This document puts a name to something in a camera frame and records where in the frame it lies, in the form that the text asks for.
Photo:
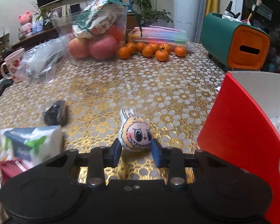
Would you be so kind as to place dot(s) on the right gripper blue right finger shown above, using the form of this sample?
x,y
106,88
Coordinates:
x,y
161,155

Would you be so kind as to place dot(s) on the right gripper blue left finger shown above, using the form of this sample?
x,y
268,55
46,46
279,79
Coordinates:
x,y
112,154

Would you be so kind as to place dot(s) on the cartoon monster face toy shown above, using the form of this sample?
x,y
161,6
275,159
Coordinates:
x,y
135,133

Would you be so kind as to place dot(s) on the small black item bag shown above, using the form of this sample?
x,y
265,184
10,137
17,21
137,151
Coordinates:
x,y
56,114

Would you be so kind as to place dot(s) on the tissue pack green blue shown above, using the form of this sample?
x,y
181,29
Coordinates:
x,y
33,145

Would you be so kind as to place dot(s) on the pink small tray box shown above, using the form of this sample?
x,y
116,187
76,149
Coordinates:
x,y
11,168

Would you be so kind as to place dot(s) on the gold patterned tablecloth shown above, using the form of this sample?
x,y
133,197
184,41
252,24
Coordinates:
x,y
175,96

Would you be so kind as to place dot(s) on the red cardboard box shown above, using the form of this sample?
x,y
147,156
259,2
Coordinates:
x,y
239,129

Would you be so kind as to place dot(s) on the mandarin orange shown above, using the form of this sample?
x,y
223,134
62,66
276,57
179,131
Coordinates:
x,y
180,51
162,55
124,53

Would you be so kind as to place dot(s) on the red apple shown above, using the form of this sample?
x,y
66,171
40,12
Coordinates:
x,y
103,47
78,47

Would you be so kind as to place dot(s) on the clear plastic bag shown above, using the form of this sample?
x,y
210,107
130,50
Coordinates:
x,y
39,64

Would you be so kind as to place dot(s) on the stack of colourful folders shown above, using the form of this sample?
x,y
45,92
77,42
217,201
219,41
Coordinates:
x,y
161,35

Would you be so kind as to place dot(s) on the clear fruit container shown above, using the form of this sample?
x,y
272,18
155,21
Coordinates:
x,y
117,30

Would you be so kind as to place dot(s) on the black remote control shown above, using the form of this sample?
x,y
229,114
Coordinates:
x,y
5,83

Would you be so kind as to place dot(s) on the green orange tissue box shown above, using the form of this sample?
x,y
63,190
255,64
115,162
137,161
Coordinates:
x,y
235,44

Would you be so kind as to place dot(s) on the pink strawberry mug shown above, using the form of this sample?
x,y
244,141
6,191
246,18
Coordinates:
x,y
12,62

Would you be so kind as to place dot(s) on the wooden tv cabinet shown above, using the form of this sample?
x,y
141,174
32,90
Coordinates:
x,y
52,33

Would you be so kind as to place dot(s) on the floral cloth bag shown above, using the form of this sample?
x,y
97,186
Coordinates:
x,y
98,17

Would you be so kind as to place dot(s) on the black speaker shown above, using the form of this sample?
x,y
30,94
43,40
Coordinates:
x,y
75,8

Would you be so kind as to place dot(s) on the green potted tree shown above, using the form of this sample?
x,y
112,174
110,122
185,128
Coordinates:
x,y
154,12

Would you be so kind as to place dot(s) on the pink pig plush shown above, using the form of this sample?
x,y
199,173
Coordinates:
x,y
26,23

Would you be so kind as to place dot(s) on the white air conditioner column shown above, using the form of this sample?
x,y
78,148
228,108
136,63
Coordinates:
x,y
188,15

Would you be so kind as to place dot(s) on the wooden photo frame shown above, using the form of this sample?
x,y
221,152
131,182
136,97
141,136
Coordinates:
x,y
59,12

